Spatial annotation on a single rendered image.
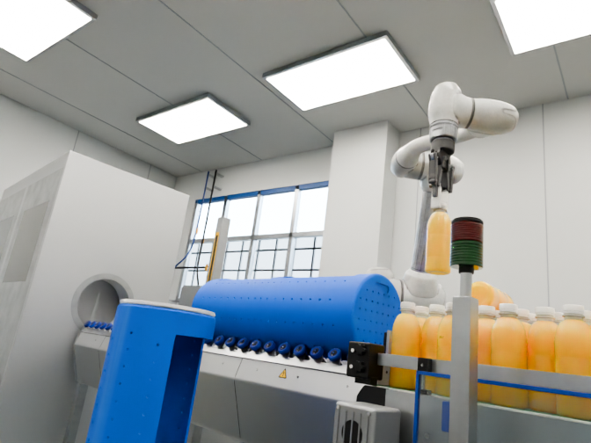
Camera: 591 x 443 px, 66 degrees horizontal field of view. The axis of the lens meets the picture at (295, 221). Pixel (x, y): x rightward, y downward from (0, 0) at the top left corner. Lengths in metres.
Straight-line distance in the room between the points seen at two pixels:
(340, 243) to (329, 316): 3.22
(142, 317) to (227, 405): 0.65
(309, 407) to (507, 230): 3.21
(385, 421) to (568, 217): 3.45
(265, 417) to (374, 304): 0.54
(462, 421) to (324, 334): 0.64
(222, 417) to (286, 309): 0.52
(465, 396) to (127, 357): 0.83
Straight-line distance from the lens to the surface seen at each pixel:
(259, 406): 1.66
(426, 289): 2.17
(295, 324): 1.54
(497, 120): 1.63
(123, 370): 1.30
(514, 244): 4.34
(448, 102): 1.59
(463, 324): 0.94
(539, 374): 1.07
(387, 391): 1.19
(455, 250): 0.96
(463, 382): 0.93
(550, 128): 4.68
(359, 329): 1.41
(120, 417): 1.30
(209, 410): 1.92
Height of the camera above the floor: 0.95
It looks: 16 degrees up
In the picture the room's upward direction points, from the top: 7 degrees clockwise
